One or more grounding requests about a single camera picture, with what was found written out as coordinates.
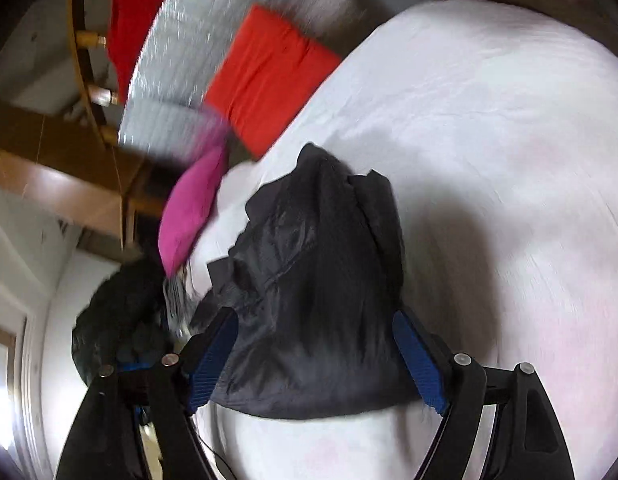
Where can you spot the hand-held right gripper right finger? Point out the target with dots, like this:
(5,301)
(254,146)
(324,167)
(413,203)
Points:
(419,360)

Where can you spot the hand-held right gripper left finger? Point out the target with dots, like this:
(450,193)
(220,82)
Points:
(214,355)

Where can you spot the black jacket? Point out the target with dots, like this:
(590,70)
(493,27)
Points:
(309,285)

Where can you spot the dark clothes pile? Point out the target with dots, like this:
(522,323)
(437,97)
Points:
(119,305)

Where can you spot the grey cloth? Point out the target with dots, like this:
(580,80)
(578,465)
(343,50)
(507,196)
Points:
(176,300)

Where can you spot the blue object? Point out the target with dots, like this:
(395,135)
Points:
(132,366)

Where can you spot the pink pillow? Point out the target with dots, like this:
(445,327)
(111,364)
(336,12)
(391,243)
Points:
(189,210)

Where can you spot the white bed sheet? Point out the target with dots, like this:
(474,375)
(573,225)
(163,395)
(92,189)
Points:
(489,160)

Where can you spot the red pillow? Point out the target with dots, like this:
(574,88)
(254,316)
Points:
(269,80)

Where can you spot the silver foil mat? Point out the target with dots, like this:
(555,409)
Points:
(199,20)

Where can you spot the red cloth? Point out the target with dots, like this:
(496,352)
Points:
(134,5)

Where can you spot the white door frame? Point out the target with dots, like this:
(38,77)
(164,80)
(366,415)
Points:
(31,360)

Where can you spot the wooden bed frame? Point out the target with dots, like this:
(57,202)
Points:
(54,180)

